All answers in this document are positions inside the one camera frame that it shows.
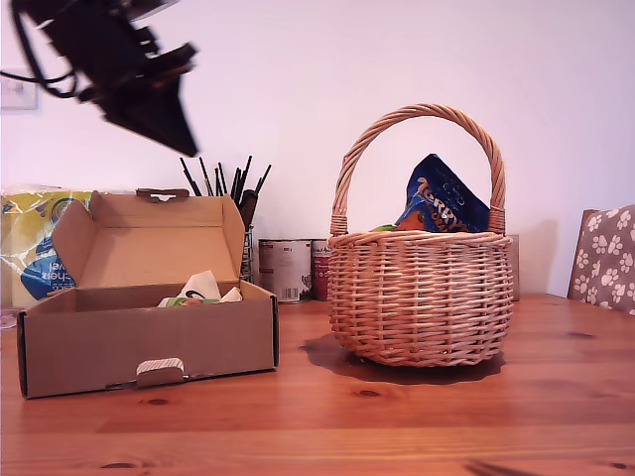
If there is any white green candy bag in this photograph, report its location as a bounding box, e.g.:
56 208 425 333
157 270 244 307

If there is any blue Terry's mini eggs bag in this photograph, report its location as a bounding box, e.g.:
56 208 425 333
369 152 492 234

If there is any brown cardboard box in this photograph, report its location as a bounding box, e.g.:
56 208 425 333
16 187 280 401

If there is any yellow blue kitchen towel pack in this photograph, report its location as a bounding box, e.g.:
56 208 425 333
0 183 100 308

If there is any white labelled tin can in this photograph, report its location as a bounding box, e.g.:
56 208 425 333
257 238 313 304

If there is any red labelled tin can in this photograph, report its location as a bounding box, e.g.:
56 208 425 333
310 240 332 302

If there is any chair with paw-print cover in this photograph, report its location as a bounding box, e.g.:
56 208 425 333
567 204 635 317

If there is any black looped cable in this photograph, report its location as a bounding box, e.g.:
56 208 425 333
12 9 80 98

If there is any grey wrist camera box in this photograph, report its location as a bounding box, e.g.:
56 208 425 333
126 0 181 19

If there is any dark brown utensil handle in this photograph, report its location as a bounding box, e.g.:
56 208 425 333
240 189 260 227

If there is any white wall light switch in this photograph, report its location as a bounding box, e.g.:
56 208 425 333
0 78 40 113

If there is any thin black cable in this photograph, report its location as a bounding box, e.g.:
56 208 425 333
0 71 75 85

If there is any woven wicker basket with handle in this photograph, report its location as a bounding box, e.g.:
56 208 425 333
326 102 515 369

